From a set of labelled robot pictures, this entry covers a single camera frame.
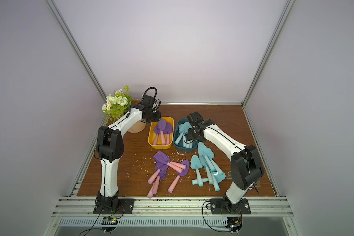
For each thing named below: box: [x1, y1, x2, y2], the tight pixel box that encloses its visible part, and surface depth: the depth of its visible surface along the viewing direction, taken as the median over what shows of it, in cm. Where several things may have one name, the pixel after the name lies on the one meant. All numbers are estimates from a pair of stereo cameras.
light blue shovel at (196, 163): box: [190, 154, 204, 187], surface depth 88 cm
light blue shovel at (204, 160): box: [199, 154, 220, 192], surface depth 84 cm
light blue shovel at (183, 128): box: [174, 121, 193, 145], surface depth 105 cm
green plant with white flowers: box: [101, 85, 133, 123], surface depth 82 cm
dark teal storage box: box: [172, 118, 198, 152], surface depth 100 cm
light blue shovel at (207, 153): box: [197, 142, 216, 172], surface depth 93 cm
